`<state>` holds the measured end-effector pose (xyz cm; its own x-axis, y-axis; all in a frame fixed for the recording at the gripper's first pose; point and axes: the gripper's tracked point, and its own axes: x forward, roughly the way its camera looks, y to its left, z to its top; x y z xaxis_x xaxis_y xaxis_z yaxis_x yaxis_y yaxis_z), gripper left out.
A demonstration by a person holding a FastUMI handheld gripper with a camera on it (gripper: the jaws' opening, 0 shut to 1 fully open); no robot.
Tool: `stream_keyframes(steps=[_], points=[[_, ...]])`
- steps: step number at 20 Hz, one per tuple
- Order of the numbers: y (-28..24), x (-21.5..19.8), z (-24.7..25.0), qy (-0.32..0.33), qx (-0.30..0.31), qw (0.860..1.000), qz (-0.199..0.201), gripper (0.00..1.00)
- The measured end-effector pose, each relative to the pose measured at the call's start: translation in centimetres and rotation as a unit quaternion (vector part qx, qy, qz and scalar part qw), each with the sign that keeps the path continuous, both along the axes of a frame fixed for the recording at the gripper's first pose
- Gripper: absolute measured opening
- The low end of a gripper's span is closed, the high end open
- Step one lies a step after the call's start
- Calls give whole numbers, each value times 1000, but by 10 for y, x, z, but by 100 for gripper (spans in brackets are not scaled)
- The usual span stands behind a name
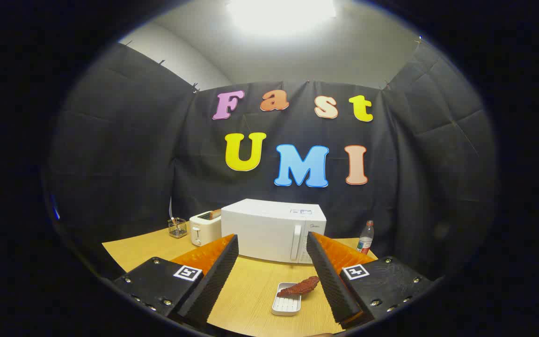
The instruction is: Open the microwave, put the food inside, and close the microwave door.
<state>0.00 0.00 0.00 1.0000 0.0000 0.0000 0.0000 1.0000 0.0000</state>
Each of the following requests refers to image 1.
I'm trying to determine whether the white bread toaster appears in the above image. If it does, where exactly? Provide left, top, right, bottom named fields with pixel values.
left=189, top=210, right=223, bottom=247

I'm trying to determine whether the white toaster oven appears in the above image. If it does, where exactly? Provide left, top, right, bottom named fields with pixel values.
left=221, top=198, right=327, bottom=265

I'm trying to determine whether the clear plastic water bottle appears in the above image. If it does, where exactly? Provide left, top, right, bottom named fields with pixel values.
left=357, top=220, right=375, bottom=256

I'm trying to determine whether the small white ribbed plate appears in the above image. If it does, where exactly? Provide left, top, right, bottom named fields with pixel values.
left=271, top=282, right=302, bottom=316

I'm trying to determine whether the reddish brown meat strip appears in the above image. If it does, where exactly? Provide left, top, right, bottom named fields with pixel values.
left=277, top=276, right=320, bottom=297

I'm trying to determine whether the wire mesh utensil basket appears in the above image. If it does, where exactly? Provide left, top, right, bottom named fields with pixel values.
left=168, top=218, right=188, bottom=239

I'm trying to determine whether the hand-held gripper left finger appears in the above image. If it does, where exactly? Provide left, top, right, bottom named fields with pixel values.
left=113, top=234, right=240, bottom=328

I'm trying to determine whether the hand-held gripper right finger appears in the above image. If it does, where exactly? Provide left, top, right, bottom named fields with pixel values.
left=306, top=232, right=443, bottom=328

